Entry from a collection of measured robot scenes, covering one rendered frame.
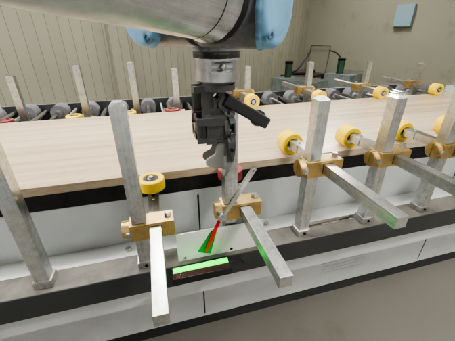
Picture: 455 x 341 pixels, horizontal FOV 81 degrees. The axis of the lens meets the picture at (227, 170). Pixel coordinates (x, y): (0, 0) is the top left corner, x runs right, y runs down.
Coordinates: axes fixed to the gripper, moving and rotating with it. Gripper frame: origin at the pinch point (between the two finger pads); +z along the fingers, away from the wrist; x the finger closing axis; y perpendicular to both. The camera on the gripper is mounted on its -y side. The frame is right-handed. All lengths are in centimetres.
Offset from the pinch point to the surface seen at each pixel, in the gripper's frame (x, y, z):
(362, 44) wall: -548, -493, -4
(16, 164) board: -44, 62, 11
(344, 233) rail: -4, -42, 32
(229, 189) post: -6.0, -2.3, 9.0
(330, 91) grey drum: -155, -138, 18
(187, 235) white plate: -5.3, 10.0, 21.8
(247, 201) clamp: -6.0, -7.6, 13.9
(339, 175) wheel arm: 1.7, -30.3, 4.9
